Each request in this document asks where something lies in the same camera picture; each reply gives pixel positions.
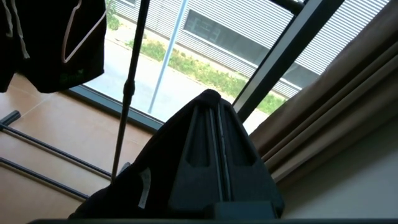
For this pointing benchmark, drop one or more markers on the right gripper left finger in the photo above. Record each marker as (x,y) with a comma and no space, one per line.
(196,183)

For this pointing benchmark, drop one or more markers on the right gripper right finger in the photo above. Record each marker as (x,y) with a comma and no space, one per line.
(252,183)

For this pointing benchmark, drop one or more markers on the black garment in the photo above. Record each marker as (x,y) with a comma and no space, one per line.
(155,168)

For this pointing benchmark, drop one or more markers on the black clothes rack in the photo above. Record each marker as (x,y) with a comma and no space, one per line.
(129,87)

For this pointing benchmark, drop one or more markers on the brown curtain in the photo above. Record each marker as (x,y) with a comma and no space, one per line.
(342,93)

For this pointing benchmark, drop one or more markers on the window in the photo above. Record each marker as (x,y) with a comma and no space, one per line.
(217,40)

